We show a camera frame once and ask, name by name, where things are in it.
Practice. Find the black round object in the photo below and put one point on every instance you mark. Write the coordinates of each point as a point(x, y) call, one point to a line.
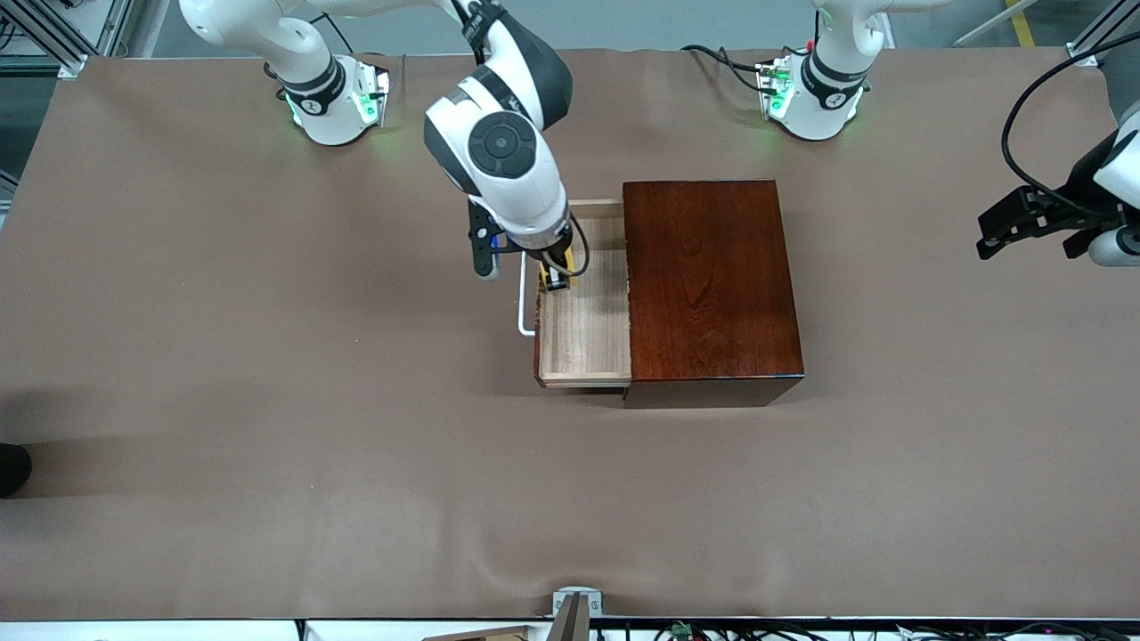
point(12, 470)

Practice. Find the brown cardboard piece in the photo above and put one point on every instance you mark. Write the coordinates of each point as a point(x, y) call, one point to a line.
point(481, 634)

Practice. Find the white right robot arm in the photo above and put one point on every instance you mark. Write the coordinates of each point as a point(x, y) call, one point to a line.
point(508, 151)

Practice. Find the yellow wooden block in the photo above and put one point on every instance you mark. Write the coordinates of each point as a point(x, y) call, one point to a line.
point(572, 274)

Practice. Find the grey stand post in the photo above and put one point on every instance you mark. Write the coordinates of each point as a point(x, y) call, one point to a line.
point(572, 623)

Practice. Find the aluminium frame profile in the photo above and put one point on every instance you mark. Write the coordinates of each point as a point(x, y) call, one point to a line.
point(62, 44)
point(1100, 36)

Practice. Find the wooden drawer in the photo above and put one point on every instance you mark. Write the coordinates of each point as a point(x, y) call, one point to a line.
point(588, 329)

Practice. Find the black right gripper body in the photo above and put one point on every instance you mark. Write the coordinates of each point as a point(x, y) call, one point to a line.
point(553, 259)

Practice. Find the dark brown wooden cabinet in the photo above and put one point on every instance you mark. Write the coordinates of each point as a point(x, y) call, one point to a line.
point(712, 285)

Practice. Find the brown table mat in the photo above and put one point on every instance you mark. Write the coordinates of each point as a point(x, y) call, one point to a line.
point(445, 490)

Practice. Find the metal table clamp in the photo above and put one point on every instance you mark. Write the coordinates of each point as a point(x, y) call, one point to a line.
point(577, 593)

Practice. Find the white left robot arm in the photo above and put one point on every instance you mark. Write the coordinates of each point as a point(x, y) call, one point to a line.
point(828, 89)

